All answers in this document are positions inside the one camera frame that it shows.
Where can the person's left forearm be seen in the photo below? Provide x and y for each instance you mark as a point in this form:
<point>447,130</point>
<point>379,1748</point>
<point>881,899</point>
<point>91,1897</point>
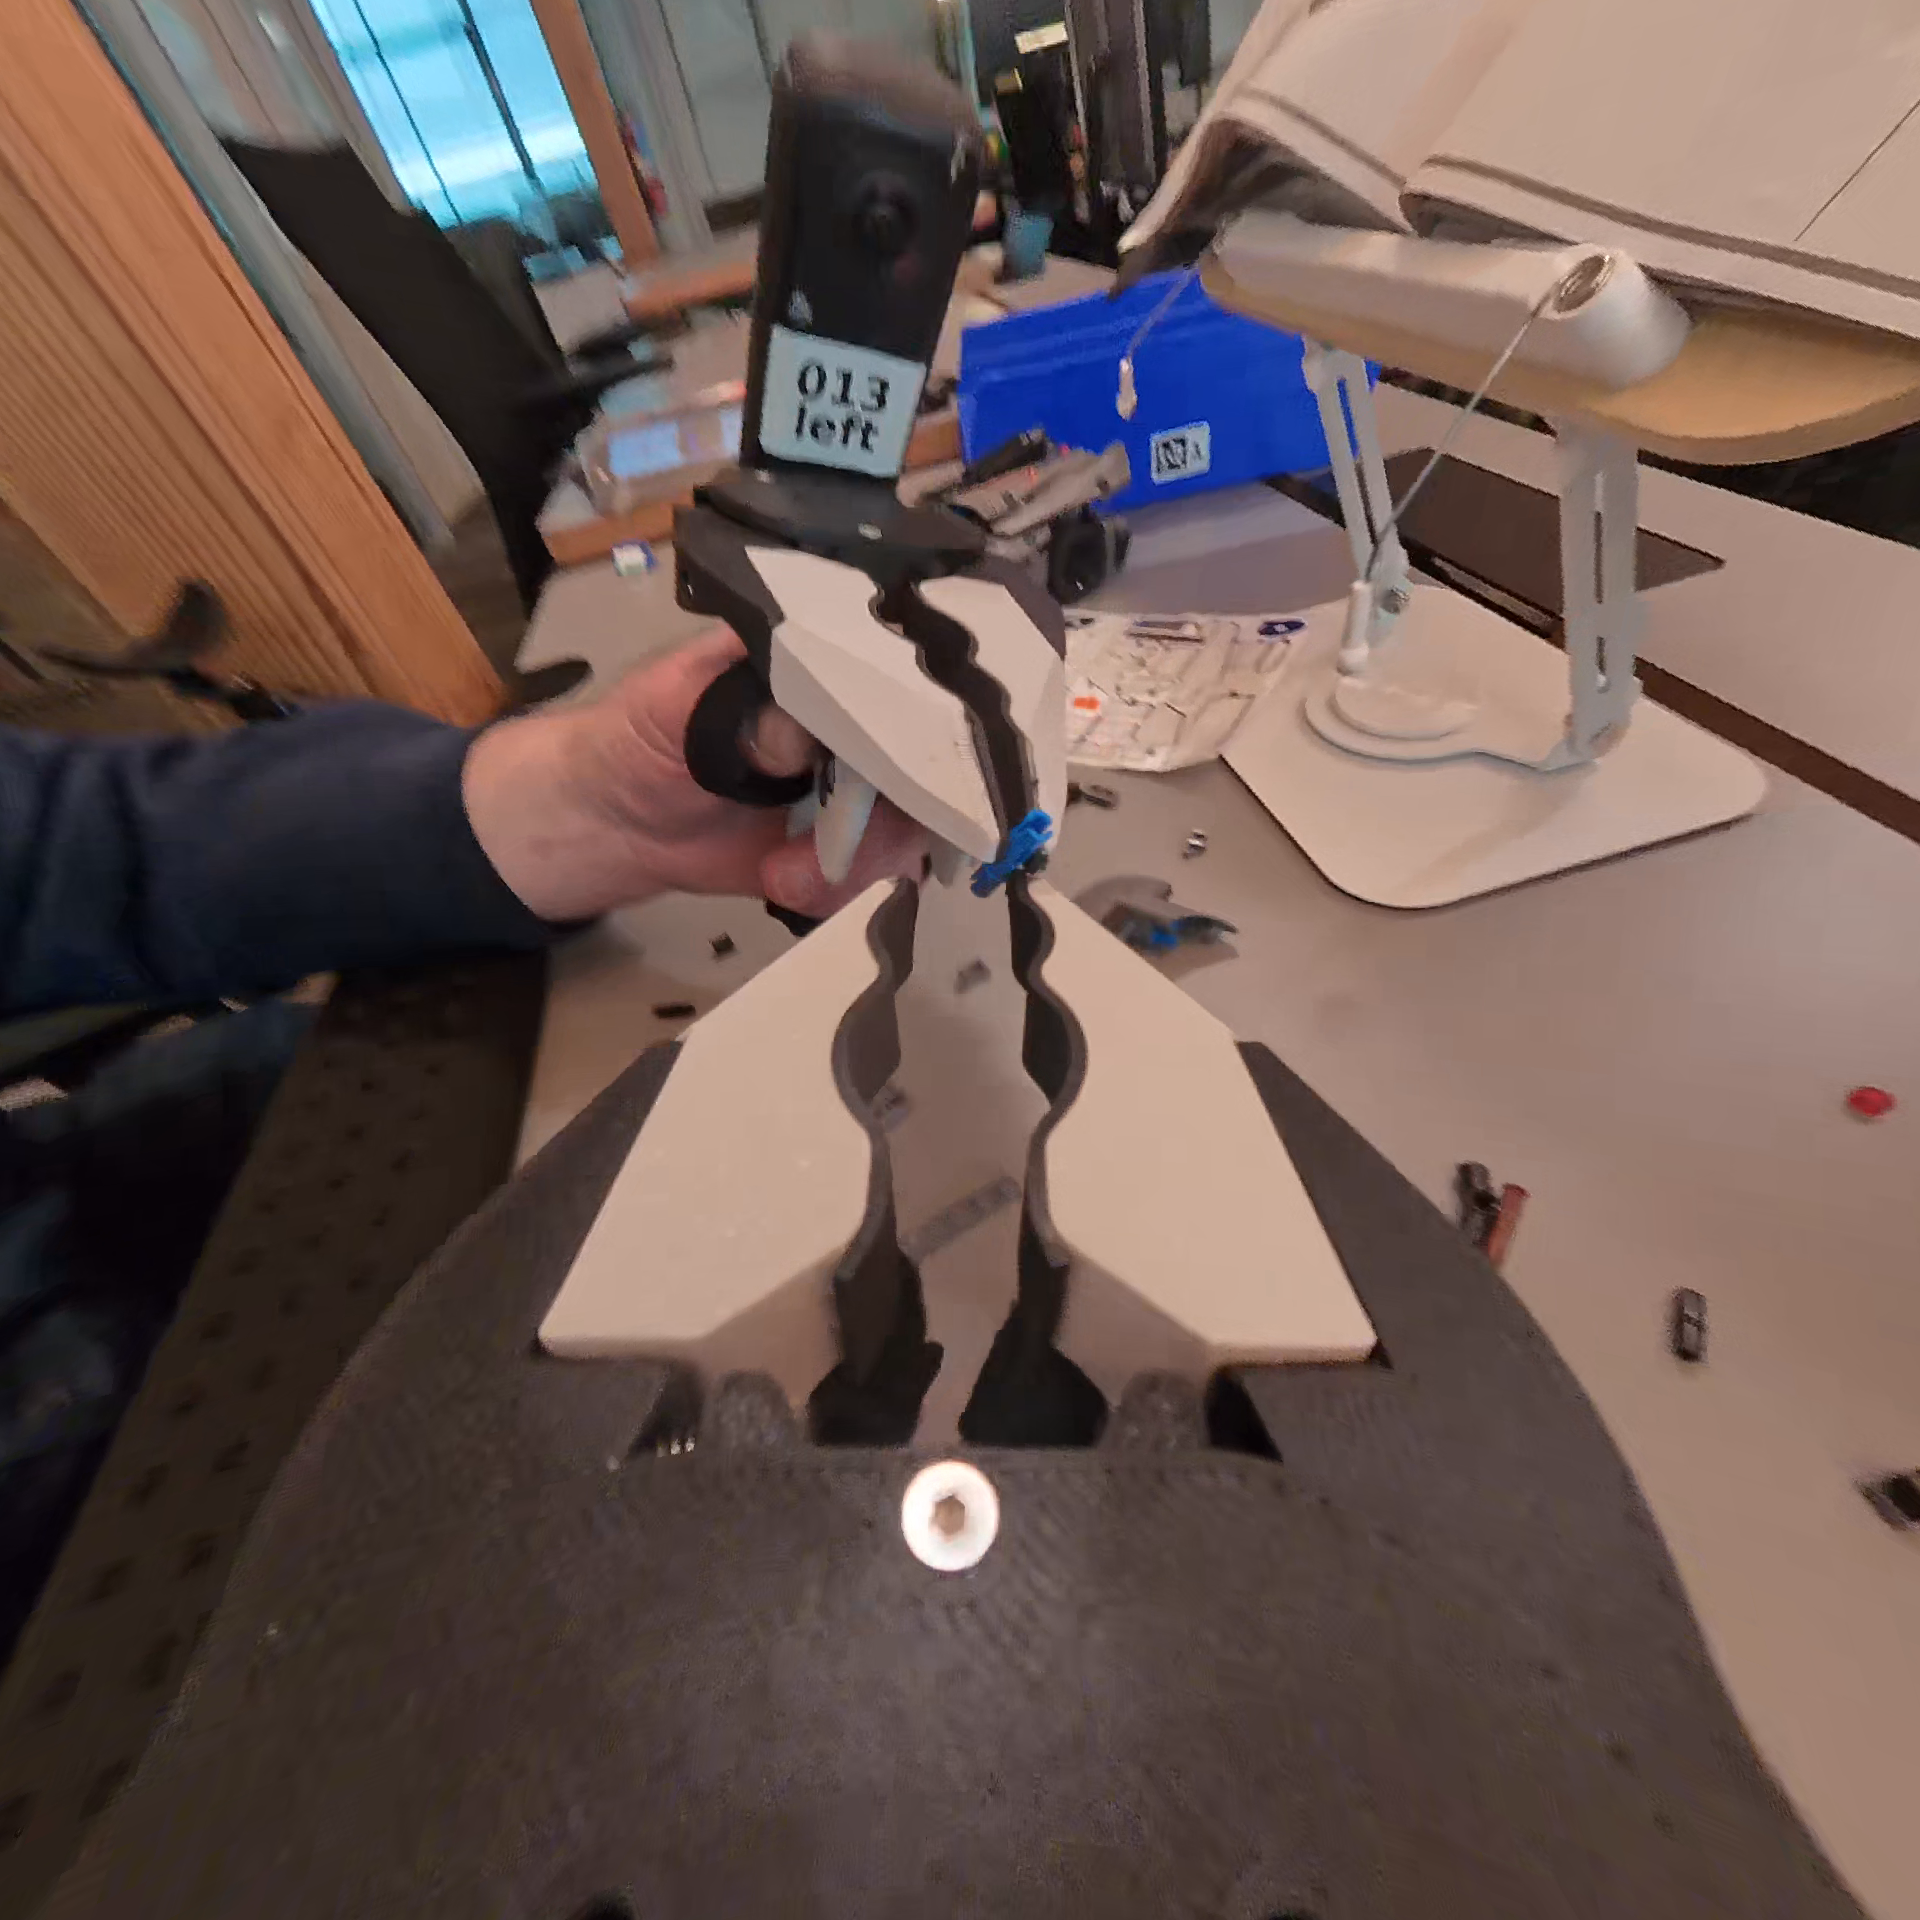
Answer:
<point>224,855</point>

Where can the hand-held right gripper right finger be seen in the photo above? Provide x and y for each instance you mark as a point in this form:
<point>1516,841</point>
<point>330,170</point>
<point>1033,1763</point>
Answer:
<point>1200,1201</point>

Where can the dark perforated panel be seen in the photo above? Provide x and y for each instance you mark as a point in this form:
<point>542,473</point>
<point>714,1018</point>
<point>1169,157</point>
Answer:
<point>375,1171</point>

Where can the white book stand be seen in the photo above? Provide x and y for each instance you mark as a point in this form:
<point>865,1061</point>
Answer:
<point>1499,809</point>

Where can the grey flat lego plate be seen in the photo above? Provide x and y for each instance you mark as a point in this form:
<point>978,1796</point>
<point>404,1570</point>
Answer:
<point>961,1218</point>

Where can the blue lego pin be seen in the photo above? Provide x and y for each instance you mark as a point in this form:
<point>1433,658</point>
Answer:
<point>1012,857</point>

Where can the wooden slatted partition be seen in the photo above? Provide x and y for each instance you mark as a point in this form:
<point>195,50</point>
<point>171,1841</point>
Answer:
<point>148,375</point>

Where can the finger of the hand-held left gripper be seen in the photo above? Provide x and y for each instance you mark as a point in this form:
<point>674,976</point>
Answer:
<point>856,691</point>
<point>1027,661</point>

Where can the white printed sheet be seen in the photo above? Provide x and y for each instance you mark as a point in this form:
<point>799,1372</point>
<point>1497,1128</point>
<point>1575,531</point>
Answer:
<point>1170,691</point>

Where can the red round lego piece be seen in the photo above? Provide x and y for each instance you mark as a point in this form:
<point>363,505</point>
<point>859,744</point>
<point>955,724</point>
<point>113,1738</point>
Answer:
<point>1867,1101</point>

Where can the scattered small black lego pieces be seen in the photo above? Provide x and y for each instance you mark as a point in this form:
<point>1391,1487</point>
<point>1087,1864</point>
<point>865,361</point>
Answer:
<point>1690,1324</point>

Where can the open white book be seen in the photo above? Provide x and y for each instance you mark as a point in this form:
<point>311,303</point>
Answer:
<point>1575,105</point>

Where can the person's legs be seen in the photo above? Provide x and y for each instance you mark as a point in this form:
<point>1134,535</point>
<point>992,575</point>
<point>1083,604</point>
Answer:
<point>119,1276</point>

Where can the clear plastic box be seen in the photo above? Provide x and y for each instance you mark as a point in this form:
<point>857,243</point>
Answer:
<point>662,450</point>

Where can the blue bin with white label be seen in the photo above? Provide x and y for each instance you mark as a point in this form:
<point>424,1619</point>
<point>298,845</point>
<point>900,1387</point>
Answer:
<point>1079,375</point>

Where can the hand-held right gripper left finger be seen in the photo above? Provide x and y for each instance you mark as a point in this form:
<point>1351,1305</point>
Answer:
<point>704,1201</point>

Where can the black office chair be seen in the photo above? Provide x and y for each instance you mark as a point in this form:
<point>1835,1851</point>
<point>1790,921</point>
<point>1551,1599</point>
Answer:
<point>435,329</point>

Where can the grey black lego car model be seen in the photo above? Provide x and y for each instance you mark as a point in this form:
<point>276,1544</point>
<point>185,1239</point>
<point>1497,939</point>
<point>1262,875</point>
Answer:
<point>1050,493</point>

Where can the small white block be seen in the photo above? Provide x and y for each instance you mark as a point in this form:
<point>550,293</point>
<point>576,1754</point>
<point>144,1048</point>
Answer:
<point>634,560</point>

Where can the person's left hand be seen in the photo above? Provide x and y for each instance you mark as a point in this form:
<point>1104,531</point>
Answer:
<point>599,795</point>

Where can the teal cup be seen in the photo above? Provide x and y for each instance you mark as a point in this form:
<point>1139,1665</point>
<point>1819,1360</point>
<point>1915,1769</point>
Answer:
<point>1030,247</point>

